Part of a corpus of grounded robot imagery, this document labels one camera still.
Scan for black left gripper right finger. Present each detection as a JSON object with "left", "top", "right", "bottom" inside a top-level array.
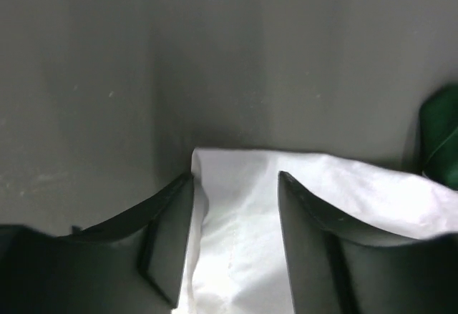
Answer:
[{"left": 278, "top": 172, "right": 457, "bottom": 313}]

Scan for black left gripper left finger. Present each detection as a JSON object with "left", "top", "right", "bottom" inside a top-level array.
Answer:
[{"left": 1, "top": 173, "right": 194, "bottom": 313}]

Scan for white and green t shirt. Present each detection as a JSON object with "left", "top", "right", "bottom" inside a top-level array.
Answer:
[{"left": 177, "top": 84, "right": 457, "bottom": 313}]

